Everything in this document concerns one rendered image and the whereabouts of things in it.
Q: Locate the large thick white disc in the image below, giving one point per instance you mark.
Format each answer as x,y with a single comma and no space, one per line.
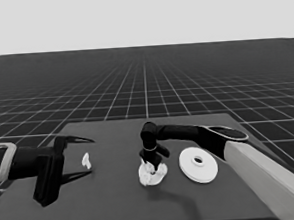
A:
202,174

